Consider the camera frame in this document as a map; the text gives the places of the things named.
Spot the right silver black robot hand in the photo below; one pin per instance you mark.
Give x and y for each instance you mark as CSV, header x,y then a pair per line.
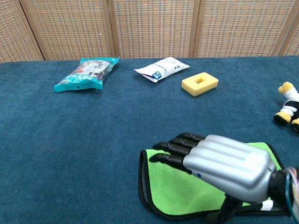
x,y
229,165

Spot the grey green microfibre cloth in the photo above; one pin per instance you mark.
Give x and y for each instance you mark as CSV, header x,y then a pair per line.
x,y
172,186

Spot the black white yellow plush toy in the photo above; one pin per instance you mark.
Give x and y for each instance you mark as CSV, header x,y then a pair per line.
x,y
288,106

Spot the yellow sponge with square hole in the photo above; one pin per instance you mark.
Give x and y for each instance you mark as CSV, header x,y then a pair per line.
x,y
191,85

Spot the white plastic pouch packet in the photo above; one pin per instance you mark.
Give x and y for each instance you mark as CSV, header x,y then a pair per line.
x,y
163,67

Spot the woven wooden folding screen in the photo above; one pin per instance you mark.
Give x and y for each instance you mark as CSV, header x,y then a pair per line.
x,y
151,28

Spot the blue carpet table cover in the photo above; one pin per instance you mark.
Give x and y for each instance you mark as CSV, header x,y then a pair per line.
x,y
70,151

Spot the teal snack bag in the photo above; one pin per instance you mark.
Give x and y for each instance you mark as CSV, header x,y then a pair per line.
x,y
81,74

